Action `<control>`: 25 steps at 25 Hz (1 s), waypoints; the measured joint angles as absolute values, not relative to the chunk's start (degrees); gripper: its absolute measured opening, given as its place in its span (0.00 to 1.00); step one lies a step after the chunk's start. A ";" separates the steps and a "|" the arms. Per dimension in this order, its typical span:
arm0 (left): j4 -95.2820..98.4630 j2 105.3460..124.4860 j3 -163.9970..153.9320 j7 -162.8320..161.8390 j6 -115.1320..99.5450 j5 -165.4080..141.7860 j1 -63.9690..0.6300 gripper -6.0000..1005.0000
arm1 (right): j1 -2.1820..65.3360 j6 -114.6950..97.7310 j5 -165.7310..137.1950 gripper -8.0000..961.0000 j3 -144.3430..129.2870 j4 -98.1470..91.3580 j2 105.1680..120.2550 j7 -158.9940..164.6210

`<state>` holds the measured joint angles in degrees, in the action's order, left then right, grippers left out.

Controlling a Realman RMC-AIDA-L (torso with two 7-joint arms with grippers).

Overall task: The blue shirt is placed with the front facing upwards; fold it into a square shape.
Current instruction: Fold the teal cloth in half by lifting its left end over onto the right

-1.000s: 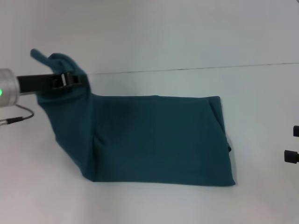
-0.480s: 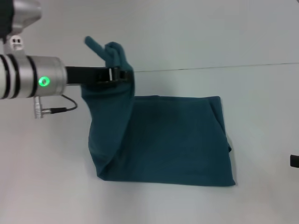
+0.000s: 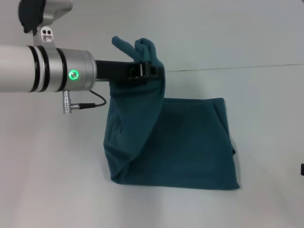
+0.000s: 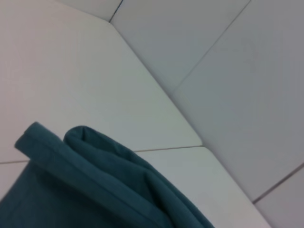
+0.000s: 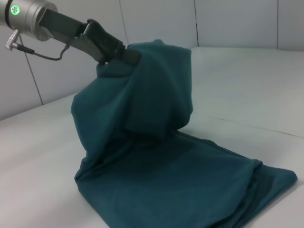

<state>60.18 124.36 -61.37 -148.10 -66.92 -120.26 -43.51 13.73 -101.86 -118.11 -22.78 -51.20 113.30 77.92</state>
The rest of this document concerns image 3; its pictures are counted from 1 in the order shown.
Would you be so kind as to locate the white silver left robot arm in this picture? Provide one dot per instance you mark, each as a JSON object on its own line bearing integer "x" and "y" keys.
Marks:
{"x": 47, "y": 69}

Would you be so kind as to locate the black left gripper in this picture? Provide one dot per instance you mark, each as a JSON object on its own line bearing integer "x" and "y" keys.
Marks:
{"x": 111, "y": 70}

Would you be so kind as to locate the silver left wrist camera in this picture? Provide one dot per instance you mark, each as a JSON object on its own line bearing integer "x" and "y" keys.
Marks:
{"x": 40, "y": 16}

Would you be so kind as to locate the teal printed t-shirt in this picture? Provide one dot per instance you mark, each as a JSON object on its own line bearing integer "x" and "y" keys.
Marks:
{"x": 171, "y": 142}

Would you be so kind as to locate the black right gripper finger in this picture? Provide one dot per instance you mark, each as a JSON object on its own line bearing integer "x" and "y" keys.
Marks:
{"x": 302, "y": 169}

